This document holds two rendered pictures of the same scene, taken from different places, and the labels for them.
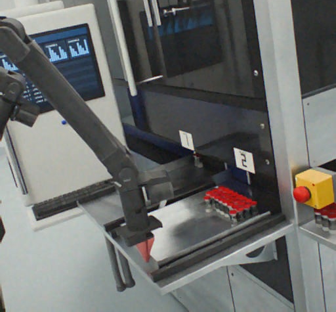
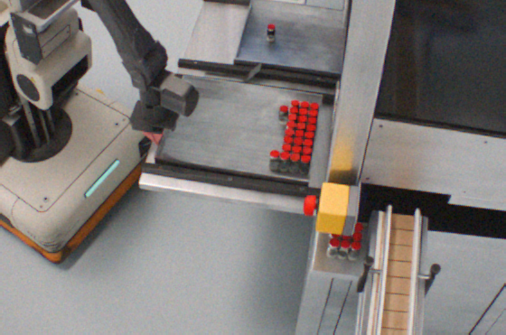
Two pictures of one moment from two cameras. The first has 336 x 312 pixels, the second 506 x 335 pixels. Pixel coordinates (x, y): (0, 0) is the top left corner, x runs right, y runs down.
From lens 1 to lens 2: 0.87 m
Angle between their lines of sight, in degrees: 42
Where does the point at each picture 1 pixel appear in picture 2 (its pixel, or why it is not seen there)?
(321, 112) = (398, 141)
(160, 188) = (173, 102)
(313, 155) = (369, 172)
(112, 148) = (127, 48)
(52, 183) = not seen: outside the picture
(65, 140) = not seen: outside the picture
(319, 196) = (321, 223)
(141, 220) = (150, 115)
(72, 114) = (95, 4)
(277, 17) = (362, 25)
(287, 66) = (360, 79)
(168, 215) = (244, 93)
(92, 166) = not seen: outside the picture
